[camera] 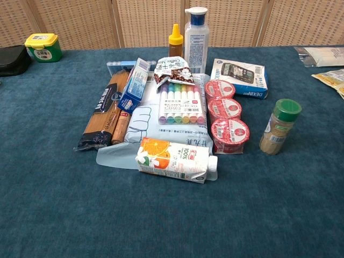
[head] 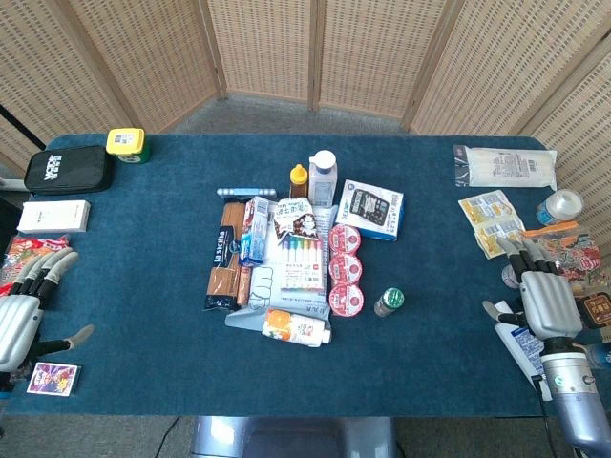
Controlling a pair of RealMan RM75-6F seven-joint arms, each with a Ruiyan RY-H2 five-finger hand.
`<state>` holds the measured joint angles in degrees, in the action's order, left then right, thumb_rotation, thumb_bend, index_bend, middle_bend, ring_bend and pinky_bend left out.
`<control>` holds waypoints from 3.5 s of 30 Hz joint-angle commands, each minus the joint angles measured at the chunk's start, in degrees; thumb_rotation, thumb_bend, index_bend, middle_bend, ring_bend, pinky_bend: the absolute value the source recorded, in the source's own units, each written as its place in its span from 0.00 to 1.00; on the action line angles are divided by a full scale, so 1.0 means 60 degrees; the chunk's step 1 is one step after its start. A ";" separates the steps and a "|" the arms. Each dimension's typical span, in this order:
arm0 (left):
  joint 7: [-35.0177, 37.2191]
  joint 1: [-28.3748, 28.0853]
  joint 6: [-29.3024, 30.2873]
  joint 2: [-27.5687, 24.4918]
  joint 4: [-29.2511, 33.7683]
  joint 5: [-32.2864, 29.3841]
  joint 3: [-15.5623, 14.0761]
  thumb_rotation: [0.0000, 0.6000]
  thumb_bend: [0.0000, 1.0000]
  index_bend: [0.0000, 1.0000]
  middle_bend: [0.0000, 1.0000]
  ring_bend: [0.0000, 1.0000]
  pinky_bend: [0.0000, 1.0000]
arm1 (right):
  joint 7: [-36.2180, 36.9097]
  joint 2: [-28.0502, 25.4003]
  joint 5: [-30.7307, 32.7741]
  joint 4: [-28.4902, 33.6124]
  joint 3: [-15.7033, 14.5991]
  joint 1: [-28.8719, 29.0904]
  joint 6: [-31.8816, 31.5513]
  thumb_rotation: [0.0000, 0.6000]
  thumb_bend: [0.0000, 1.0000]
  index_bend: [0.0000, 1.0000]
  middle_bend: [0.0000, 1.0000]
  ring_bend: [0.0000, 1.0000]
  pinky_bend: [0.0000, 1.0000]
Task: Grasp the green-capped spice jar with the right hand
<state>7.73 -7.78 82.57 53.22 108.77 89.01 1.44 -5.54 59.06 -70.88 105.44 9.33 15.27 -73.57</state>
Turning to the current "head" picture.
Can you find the brown packet with yellow label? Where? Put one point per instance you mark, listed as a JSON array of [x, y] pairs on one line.
[[596, 307]]

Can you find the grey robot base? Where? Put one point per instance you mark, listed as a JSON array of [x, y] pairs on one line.
[[291, 439]]

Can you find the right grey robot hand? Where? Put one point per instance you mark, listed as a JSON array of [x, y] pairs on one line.
[[549, 300]]

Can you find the red snack bag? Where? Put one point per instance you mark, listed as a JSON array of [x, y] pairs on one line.
[[24, 248]]

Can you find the coffee milk candy bag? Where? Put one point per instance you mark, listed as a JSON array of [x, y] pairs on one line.
[[295, 219]]

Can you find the orange juice carton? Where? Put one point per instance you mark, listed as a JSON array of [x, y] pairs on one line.
[[296, 328]]

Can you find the colourful snack bag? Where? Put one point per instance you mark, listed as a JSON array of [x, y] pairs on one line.
[[575, 255]]

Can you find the white rectangular box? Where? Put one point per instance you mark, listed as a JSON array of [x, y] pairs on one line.
[[55, 216]]

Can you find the clear bottle with barcode label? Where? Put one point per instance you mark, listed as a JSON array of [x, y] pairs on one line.
[[390, 300]]

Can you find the light blue plastic case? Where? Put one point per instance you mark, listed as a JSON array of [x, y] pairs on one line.
[[246, 192]]

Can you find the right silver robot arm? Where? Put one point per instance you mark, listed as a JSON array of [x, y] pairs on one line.
[[575, 396]]

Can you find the honey bottle with yellow cap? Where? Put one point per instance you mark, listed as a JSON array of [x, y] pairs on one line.
[[298, 183]]

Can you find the dark spaghetti packet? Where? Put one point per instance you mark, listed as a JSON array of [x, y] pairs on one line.
[[224, 257]]

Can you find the pastel highlighter pen set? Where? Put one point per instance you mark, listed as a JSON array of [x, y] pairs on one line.
[[303, 267]]

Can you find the green tub with yellow lid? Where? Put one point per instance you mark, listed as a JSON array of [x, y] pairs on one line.
[[126, 143]]

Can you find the yellow sachet packet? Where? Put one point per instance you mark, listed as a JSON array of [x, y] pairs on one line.
[[487, 207], [496, 231]]

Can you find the clear jar with white lid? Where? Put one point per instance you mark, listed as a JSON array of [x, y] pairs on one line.
[[563, 205]]

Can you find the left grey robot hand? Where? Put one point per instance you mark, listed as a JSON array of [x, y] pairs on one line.
[[16, 319]]

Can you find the clear bottle with blue cap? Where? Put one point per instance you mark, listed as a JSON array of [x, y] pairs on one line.
[[322, 183]]

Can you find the blue white calculator box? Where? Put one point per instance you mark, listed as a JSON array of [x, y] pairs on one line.
[[370, 210]]

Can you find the blue white toothpaste box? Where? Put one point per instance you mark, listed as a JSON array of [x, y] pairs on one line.
[[254, 234]]

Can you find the black zip pouch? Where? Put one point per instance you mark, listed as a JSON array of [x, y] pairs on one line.
[[69, 169]]

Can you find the red lidded cup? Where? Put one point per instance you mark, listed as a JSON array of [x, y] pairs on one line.
[[345, 268], [347, 300], [344, 238]]

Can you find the white blue tube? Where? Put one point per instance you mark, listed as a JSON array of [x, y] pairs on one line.
[[518, 346]]

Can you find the large white plastic bag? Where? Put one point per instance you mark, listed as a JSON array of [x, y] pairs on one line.
[[267, 286]]

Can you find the blue table cloth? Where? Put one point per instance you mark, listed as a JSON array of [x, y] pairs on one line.
[[157, 286]]

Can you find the purple card deck box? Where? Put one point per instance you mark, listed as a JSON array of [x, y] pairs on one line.
[[53, 379]]

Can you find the woven folding screen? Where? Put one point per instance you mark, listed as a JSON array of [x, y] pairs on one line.
[[267, 47]]

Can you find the sausage stick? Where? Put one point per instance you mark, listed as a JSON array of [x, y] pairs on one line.
[[244, 286]]

